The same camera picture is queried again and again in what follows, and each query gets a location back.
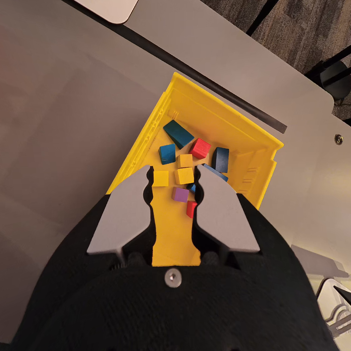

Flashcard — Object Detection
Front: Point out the yellow plastic bin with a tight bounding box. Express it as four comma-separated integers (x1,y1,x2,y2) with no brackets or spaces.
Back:
105,72,284,267

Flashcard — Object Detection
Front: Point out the navy half-round wooden block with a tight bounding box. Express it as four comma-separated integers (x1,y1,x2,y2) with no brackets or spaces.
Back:
211,147,230,173

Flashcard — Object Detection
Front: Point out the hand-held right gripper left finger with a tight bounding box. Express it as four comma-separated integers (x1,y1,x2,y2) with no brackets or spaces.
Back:
87,165,157,265

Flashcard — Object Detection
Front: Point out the red wooden block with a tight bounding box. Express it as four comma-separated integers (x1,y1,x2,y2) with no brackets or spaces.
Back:
189,138,212,160

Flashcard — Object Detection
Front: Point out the dark blue wedge block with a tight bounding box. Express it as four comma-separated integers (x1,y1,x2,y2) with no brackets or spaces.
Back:
158,144,176,165

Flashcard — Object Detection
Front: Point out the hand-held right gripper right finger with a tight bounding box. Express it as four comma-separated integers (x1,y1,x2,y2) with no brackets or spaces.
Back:
191,165,260,265

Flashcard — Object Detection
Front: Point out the blue wooden cuboid block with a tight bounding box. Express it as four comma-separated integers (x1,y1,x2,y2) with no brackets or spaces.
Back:
202,163,229,183

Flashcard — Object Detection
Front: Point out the purple wooden cube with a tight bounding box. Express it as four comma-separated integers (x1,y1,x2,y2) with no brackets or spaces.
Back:
172,187,190,203

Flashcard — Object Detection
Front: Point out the large blue wooden block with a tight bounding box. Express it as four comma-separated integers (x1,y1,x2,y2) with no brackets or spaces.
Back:
163,120,195,150

